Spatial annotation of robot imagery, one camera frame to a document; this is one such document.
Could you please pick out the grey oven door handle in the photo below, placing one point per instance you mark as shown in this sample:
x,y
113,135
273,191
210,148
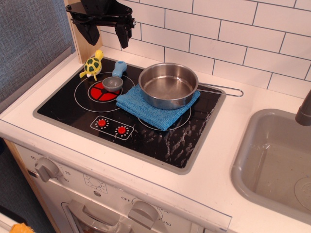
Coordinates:
x,y
96,219

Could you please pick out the left grey oven dial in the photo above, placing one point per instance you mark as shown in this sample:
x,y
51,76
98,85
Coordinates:
x,y
46,169

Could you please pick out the blue handled grey scoop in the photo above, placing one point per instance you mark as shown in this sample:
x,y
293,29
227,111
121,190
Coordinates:
x,y
115,82

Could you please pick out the orange object at corner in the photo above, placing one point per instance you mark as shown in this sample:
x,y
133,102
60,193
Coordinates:
x,y
21,228

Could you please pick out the yellow green toy turtle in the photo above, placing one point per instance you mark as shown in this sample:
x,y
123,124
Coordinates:
x,y
93,65

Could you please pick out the right grey oven dial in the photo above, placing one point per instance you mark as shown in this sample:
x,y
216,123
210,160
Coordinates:
x,y
143,214

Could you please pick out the blue folded cloth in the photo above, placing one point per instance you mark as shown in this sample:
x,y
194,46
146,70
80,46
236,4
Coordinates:
x,y
134,103

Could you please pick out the red stove knob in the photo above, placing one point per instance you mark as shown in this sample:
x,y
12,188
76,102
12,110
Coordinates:
x,y
101,123
121,130

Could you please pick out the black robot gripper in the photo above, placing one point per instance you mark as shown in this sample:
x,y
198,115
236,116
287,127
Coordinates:
x,y
88,14

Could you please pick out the right red stove knob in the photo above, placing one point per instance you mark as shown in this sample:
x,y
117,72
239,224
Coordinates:
x,y
121,130

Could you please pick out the black toy stovetop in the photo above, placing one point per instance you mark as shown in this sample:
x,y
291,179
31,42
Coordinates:
x,y
79,103

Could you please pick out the wooden side post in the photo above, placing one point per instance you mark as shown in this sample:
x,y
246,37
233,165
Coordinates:
x,y
84,50

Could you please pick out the grey oven dial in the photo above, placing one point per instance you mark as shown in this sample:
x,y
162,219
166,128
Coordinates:
x,y
46,169
143,214

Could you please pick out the left red stove knob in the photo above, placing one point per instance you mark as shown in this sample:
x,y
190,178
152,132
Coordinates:
x,y
101,123

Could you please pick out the grey plastic sink basin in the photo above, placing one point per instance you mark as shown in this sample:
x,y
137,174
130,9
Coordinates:
x,y
273,164

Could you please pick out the stainless steel pot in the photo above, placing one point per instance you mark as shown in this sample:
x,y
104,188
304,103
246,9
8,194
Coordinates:
x,y
170,86

